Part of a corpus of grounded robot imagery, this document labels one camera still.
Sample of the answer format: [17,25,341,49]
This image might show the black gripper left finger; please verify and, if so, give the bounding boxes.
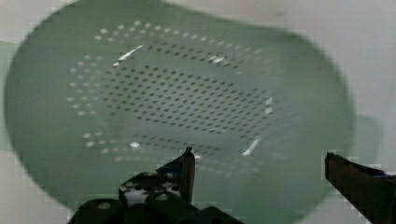
[119,147,195,207]

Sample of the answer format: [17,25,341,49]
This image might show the green plastic strainer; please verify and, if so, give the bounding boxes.
[5,0,355,224]

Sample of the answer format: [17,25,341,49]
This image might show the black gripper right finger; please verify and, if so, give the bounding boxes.
[324,153,396,224]

